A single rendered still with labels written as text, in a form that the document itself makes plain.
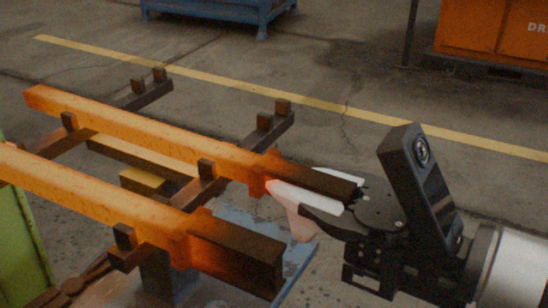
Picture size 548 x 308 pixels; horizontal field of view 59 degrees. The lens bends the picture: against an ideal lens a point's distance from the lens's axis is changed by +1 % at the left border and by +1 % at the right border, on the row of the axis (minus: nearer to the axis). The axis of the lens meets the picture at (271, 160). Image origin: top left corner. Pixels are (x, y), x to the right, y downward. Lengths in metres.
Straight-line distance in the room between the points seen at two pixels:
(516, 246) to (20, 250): 0.85
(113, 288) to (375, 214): 0.45
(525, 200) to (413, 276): 1.93
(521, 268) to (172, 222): 0.29
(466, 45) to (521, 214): 1.53
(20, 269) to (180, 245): 0.68
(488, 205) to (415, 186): 1.89
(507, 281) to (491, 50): 3.11
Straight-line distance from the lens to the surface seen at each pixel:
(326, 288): 1.76
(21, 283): 1.08
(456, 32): 3.49
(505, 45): 3.48
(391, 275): 0.46
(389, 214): 0.44
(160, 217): 0.44
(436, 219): 0.41
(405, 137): 0.39
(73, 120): 0.64
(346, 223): 0.43
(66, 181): 0.51
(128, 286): 0.77
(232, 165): 0.50
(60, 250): 2.05
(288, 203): 0.46
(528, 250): 0.44
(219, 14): 4.07
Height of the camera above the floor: 1.31
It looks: 34 degrees down
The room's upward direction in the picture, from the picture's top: straight up
